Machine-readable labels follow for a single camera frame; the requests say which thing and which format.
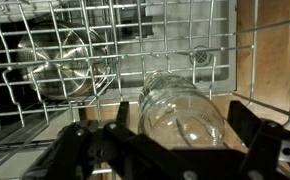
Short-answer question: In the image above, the round door vent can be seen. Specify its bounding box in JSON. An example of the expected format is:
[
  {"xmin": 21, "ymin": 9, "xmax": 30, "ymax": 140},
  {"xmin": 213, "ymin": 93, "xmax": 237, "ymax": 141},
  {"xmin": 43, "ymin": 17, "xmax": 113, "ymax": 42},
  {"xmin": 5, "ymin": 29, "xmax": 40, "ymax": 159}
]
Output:
[{"xmin": 189, "ymin": 44, "xmax": 215, "ymax": 66}]

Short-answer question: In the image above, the clear glass jar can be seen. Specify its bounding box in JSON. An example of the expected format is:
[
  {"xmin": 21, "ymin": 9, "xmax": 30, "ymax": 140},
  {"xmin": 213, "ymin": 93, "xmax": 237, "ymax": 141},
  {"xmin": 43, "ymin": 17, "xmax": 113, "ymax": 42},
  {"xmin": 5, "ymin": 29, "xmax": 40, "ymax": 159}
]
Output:
[{"xmin": 137, "ymin": 69, "xmax": 226, "ymax": 150}]

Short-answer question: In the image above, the grey dishwasher door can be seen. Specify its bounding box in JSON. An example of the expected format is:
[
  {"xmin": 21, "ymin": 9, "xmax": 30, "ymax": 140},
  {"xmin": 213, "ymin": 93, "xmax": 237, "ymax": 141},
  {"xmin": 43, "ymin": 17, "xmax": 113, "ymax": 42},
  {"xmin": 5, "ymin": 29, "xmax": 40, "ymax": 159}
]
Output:
[{"xmin": 113, "ymin": 0, "xmax": 238, "ymax": 94}]

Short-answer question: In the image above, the stainless steel bowl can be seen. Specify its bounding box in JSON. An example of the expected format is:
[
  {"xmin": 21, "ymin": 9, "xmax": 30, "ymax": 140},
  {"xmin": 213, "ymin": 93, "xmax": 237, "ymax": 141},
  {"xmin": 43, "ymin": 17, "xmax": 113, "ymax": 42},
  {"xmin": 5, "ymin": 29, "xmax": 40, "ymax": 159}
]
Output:
[{"xmin": 16, "ymin": 20, "xmax": 112, "ymax": 100}]

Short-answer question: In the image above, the black detergent dispenser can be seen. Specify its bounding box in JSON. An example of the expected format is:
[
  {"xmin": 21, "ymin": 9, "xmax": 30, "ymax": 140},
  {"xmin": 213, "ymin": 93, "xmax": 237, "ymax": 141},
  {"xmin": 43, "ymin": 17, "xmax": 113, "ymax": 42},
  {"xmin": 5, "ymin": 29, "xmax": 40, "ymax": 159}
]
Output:
[{"xmin": 120, "ymin": 7, "xmax": 155, "ymax": 40}]

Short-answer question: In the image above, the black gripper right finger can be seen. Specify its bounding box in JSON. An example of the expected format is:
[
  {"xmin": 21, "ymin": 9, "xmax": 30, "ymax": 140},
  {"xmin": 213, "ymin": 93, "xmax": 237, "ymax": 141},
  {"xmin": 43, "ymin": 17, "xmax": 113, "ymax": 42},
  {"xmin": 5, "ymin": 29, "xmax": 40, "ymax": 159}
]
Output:
[{"xmin": 226, "ymin": 99, "xmax": 290, "ymax": 180}]

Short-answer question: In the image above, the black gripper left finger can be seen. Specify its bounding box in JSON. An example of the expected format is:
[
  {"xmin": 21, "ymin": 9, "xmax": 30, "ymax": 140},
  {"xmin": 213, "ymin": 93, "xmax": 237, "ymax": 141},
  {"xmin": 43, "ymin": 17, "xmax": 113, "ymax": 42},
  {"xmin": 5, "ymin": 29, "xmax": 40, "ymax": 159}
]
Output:
[{"xmin": 44, "ymin": 101, "xmax": 186, "ymax": 180}]

